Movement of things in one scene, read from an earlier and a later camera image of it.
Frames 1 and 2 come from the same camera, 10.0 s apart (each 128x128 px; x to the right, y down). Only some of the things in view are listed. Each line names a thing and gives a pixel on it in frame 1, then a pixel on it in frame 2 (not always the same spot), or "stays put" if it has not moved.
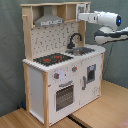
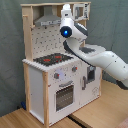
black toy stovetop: [52, 59] stays put
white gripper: [91, 17] → [66, 16]
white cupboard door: [90, 80] stays put
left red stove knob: [56, 75] stays put
